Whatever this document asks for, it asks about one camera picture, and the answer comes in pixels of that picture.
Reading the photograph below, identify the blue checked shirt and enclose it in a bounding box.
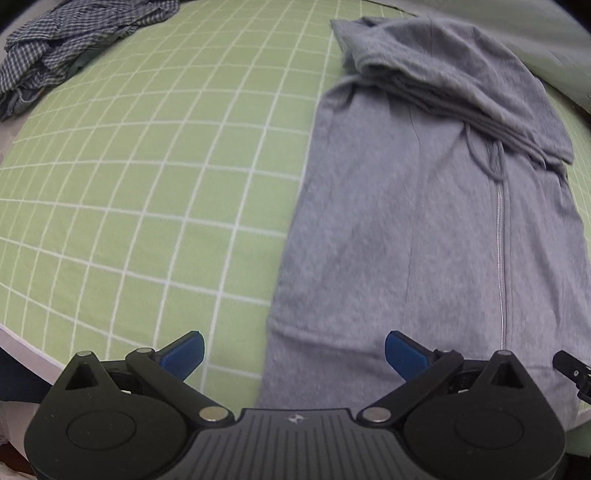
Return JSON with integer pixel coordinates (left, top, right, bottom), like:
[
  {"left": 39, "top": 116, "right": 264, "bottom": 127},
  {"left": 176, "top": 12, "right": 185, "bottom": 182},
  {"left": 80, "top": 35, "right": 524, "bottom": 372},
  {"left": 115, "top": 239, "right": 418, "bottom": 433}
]
[{"left": 1, "top": 1, "right": 180, "bottom": 120}]

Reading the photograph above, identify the white carrot print sheet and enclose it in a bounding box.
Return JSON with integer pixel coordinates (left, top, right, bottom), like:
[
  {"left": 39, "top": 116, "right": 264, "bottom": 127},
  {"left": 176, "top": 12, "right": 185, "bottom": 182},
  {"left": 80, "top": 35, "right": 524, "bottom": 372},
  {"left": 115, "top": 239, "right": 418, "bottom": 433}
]
[{"left": 383, "top": 0, "right": 590, "bottom": 111}]

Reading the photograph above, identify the green grid cutting mat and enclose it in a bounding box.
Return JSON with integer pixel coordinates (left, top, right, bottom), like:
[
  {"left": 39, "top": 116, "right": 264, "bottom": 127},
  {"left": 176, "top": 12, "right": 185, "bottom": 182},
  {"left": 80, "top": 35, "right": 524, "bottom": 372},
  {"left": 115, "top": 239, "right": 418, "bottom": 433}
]
[{"left": 1, "top": 1, "right": 590, "bottom": 411}]

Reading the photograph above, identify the grey zip hoodie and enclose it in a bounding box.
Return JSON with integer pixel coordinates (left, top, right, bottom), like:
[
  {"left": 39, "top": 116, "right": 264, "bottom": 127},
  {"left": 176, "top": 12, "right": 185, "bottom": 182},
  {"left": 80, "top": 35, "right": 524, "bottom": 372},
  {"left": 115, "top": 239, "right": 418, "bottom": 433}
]
[{"left": 256, "top": 17, "right": 590, "bottom": 428}]

